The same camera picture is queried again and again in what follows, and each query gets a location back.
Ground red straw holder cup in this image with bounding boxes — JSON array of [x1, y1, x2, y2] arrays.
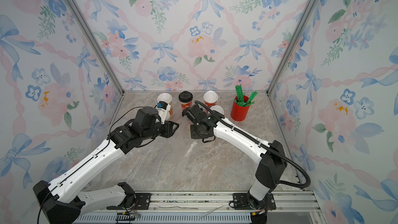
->
[[231, 96, 250, 121]]

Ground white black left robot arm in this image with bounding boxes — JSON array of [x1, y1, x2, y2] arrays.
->
[[33, 106, 179, 224]]

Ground green wrapped straws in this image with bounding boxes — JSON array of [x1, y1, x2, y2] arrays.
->
[[234, 85, 258, 107]]

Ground left aluminium corner post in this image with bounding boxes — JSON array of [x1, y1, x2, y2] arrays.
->
[[65, 0, 124, 95]]

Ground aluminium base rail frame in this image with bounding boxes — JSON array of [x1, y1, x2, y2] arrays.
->
[[74, 191, 326, 224]]

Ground back left white-lid cup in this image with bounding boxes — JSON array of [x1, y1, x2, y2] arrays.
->
[[157, 93, 173, 116]]

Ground back black-lid red cup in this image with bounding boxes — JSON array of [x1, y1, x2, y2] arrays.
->
[[178, 91, 193, 110]]

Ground black corrugated cable conduit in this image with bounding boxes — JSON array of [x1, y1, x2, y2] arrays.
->
[[194, 100, 312, 189]]

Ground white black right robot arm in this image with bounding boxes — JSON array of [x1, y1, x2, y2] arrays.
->
[[182, 104, 287, 209]]

